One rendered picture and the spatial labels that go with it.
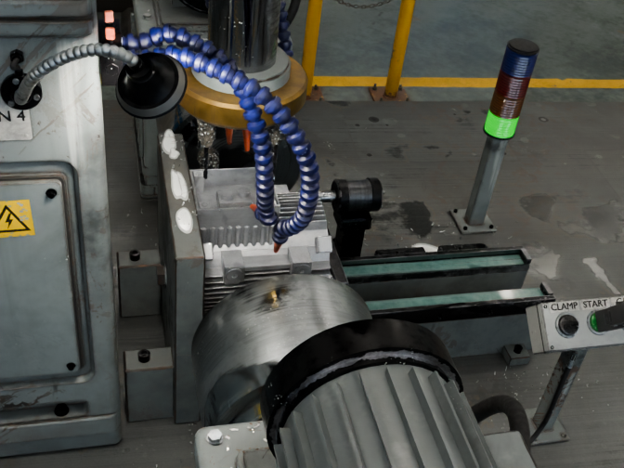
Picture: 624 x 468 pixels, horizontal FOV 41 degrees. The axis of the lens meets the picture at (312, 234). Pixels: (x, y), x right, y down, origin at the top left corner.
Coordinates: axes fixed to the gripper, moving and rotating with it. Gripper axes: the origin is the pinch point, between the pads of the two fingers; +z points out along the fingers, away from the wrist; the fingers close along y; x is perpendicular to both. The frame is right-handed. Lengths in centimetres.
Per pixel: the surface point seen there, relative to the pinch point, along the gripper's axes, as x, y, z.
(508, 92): -46, -7, 32
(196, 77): -35, 55, -3
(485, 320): -3.7, 5.6, 29.6
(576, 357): 4.5, 1.1, 9.9
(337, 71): -146, -42, 253
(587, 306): -2.3, 1.3, 4.2
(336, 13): -196, -57, 292
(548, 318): -1.1, 7.7, 4.3
